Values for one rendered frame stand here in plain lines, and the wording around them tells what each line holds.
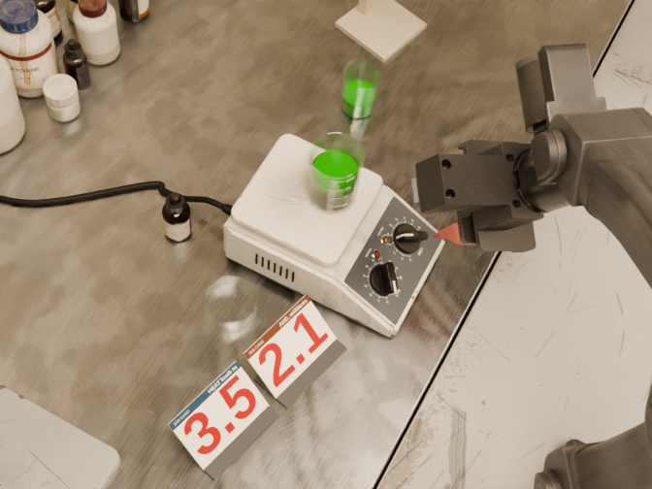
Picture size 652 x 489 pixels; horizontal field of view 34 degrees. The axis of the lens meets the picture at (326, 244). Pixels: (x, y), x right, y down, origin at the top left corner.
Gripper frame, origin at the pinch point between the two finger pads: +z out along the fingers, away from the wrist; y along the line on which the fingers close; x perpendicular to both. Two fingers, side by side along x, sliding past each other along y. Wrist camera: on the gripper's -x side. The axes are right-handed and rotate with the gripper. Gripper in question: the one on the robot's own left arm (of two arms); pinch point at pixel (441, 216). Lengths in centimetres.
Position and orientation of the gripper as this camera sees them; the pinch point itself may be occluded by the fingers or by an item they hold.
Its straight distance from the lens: 106.0
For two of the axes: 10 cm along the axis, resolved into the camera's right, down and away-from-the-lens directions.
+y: 1.1, 9.8, -1.7
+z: -5.1, 2.0, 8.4
